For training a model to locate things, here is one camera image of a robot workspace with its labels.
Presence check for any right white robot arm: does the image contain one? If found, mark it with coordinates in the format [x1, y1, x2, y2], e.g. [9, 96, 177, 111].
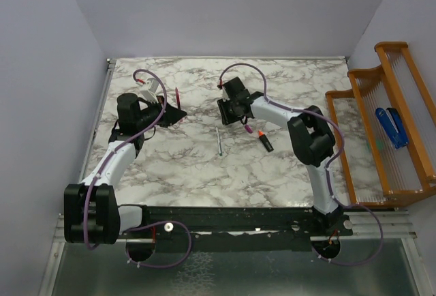
[217, 77, 343, 235]

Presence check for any white pen green tip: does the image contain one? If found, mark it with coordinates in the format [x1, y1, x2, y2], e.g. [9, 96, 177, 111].
[215, 126, 223, 156]

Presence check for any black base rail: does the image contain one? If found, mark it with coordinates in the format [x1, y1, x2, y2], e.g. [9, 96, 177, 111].
[121, 205, 353, 253]

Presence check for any wooden rack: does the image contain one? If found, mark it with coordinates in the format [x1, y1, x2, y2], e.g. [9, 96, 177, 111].
[326, 41, 435, 207]

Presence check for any red ink pen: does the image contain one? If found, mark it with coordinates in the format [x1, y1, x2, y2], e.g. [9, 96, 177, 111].
[175, 87, 181, 109]

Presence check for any black orange highlighter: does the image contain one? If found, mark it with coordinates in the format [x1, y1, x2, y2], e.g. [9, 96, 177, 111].
[258, 130, 274, 152]

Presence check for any aluminium frame rail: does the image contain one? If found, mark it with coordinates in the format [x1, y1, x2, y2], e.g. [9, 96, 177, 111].
[37, 59, 116, 296]

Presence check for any blue stapler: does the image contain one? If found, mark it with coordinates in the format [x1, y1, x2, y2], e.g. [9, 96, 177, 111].
[375, 107, 409, 149]

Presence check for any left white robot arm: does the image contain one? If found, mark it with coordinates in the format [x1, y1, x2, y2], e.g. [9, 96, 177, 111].
[64, 93, 187, 245]

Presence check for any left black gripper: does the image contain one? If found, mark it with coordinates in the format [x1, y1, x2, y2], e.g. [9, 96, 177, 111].
[136, 95, 186, 130]

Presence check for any purple pen cap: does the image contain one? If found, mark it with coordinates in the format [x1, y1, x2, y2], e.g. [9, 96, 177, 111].
[244, 124, 253, 134]

